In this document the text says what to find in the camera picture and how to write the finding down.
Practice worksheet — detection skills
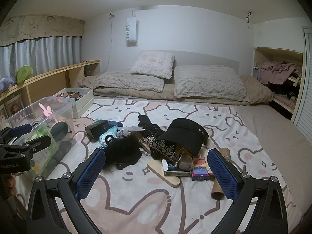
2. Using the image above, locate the black feather hair clip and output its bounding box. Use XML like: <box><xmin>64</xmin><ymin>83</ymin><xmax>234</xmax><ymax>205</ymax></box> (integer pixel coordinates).
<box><xmin>103</xmin><ymin>134</ymin><xmax>142</xmax><ymax>170</ymax></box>

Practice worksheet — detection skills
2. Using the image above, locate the colourful card box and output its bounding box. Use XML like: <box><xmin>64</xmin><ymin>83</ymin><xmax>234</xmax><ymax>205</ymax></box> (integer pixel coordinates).
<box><xmin>191</xmin><ymin>158</ymin><xmax>214</xmax><ymax>181</ymax></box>

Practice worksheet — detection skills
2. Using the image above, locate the silver rhinestone tiara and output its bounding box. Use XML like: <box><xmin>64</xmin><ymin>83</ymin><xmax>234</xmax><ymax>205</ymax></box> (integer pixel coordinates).
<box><xmin>139</xmin><ymin>135</ymin><xmax>184</xmax><ymax>166</ymax></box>

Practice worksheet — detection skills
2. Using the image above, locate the fluffy beige pillow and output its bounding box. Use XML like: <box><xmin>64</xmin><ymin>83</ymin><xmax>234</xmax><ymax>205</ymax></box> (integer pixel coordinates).
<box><xmin>130</xmin><ymin>50</ymin><xmax>175</xmax><ymax>79</ymax></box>

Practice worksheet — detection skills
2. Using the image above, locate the clear plastic storage bin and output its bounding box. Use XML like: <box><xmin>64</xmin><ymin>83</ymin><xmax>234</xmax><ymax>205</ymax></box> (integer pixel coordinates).
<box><xmin>1</xmin><ymin>97</ymin><xmax>77</xmax><ymax>180</ymax></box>

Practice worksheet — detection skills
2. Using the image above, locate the beige folded blanket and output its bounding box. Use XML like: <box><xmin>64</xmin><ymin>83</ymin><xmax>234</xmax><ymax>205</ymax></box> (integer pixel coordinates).
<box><xmin>78</xmin><ymin>74</ymin><xmax>274</xmax><ymax>106</ymax></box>

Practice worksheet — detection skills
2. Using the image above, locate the closet nook with clothes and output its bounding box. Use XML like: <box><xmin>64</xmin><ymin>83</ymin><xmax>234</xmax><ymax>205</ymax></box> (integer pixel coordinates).
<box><xmin>253</xmin><ymin>47</ymin><xmax>305</xmax><ymax>120</ymax></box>

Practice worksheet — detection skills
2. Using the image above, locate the dark glossy book box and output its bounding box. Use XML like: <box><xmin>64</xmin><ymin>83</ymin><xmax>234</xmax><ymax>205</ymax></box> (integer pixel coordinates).
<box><xmin>162</xmin><ymin>160</ymin><xmax>191</xmax><ymax>177</ymax></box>

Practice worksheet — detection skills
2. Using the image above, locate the teal cleansing wipes pack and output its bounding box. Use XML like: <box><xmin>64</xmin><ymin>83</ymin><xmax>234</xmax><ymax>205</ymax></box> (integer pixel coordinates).
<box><xmin>99</xmin><ymin>126</ymin><xmax>120</xmax><ymax>149</ymax></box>

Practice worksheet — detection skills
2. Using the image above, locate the white louvred door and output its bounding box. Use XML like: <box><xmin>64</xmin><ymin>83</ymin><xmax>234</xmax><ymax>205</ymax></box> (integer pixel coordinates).
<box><xmin>291</xmin><ymin>27</ymin><xmax>312</xmax><ymax>144</ymax></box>

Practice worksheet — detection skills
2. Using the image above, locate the green plush toy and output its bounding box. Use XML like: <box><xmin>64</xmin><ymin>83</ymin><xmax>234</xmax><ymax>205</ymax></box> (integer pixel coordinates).
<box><xmin>15</xmin><ymin>66</ymin><xmax>33</xmax><ymax>84</ymax></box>

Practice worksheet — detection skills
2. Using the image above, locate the white cardboard box with clutter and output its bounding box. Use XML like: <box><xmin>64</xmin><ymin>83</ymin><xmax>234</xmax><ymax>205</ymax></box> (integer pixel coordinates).
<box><xmin>54</xmin><ymin>88</ymin><xmax>94</xmax><ymax>119</ymax></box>

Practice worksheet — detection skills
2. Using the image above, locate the bunny print bed sheet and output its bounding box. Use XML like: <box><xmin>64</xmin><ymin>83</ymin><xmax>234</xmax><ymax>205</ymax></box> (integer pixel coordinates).
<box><xmin>14</xmin><ymin>97</ymin><xmax>303</xmax><ymax>234</ymax></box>

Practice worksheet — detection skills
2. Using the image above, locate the wooden shelf unit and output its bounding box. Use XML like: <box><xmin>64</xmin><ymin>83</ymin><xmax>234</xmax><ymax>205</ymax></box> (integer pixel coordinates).
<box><xmin>1</xmin><ymin>60</ymin><xmax>100</xmax><ymax>122</ymax></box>

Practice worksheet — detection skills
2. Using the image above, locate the brown paper wrapped block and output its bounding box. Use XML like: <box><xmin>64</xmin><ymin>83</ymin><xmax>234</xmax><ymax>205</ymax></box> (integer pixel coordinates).
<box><xmin>178</xmin><ymin>154</ymin><xmax>194</xmax><ymax>171</ymax></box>

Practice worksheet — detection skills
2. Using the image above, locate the green dotted package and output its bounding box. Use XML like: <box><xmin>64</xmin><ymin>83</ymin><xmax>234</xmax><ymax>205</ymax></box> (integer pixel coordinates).
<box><xmin>30</xmin><ymin>126</ymin><xmax>60</xmax><ymax>173</ymax></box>

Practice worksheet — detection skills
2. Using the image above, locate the right quilted beige pillow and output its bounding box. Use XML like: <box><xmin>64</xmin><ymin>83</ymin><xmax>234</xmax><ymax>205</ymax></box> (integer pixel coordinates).
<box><xmin>174</xmin><ymin>65</ymin><xmax>247</xmax><ymax>102</ymax></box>

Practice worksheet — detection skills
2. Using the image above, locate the white charging cable on wall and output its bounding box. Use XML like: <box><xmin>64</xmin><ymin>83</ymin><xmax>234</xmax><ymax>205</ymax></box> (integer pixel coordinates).
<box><xmin>104</xmin><ymin>12</ymin><xmax>115</xmax><ymax>73</ymax></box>

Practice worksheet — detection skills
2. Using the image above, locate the yarn wrapped cardboard tube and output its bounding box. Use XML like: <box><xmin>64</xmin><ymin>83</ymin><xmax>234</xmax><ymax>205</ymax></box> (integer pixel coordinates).
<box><xmin>208</xmin><ymin>149</ymin><xmax>232</xmax><ymax>200</ymax></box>

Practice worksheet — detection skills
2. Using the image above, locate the purple plush toy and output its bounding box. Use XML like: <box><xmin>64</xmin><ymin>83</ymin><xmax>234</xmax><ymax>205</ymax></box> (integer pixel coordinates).
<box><xmin>0</xmin><ymin>77</ymin><xmax>16</xmax><ymax>93</ymax></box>

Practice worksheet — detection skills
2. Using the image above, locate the long wooden board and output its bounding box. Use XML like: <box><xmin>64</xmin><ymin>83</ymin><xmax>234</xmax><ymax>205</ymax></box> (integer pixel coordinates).
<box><xmin>146</xmin><ymin>160</ymin><xmax>182</xmax><ymax>188</ymax></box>

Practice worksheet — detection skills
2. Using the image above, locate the black visor cap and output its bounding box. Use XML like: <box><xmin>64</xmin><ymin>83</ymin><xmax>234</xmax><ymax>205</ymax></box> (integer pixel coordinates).
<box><xmin>157</xmin><ymin>118</ymin><xmax>209</xmax><ymax>156</ymax></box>

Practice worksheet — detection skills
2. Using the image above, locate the black product box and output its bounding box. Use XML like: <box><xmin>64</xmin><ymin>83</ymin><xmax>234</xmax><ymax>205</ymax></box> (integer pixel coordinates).
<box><xmin>85</xmin><ymin>120</ymin><xmax>111</xmax><ymax>139</ymax></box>

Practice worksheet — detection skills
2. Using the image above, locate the grey curtain with valance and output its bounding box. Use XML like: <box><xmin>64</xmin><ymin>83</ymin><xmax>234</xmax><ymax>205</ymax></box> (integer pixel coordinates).
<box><xmin>1</xmin><ymin>14</ymin><xmax>85</xmax><ymax>77</ymax></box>

